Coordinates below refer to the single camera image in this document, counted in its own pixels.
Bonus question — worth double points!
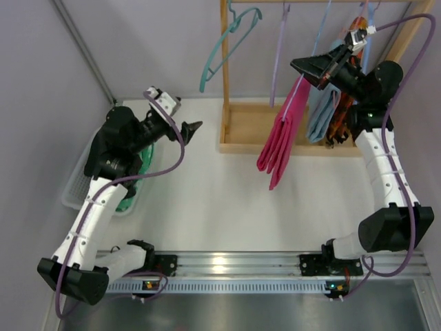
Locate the light blue hanger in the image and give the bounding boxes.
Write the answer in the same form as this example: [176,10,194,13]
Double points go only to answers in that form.
[282,0,332,122]

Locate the green trousers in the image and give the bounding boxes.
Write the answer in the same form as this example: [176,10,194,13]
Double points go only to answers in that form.
[116,146,154,215]

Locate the lilac hanger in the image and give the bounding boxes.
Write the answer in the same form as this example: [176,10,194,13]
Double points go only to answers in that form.
[269,2,291,108]

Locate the pink trousers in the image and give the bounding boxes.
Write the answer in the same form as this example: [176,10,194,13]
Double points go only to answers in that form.
[256,76,311,190]

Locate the teal hanger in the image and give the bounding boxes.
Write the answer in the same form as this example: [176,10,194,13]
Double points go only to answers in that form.
[199,1,263,93]

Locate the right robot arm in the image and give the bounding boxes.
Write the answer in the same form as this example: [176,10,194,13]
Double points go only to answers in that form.
[290,45,434,277]

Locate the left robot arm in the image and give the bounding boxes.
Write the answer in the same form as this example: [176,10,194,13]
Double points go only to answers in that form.
[37,106,203,305]

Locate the light blue trousers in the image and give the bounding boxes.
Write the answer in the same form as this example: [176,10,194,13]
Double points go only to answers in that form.
[305,39,342,144]

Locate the orange patterned trousers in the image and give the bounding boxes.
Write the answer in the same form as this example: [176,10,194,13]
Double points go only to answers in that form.
[326,16,368,148]

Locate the wooden clothes rack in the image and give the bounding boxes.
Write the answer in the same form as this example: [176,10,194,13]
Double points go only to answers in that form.
[219,1,435,157]

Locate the white plastic basket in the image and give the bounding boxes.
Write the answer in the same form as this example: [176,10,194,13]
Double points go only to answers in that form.
[61,129,144,217]

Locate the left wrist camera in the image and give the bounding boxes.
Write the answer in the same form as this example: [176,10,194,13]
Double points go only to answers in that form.
[143,86,181,120]

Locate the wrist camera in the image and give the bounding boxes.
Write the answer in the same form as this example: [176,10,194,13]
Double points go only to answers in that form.
[143,86,181,120]
[344,25,376,54]

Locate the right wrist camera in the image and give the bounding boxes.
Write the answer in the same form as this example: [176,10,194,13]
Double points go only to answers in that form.
[344,25,376,54]

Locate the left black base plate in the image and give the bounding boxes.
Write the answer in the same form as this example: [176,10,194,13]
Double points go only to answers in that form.
[136,253,178,276]

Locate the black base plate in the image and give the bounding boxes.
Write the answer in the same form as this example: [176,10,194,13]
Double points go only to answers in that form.
[136,253,178,276]
[299,252,364,277]

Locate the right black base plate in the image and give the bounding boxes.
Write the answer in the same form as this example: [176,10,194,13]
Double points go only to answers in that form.
[299,252,364,277]

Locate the grey slotted cable duct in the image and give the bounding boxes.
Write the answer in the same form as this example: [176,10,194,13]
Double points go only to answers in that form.
[106,279,345,294]

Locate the aluminium mounting rail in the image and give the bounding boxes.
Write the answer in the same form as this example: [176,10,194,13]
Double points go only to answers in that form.
[156,251,431,279]

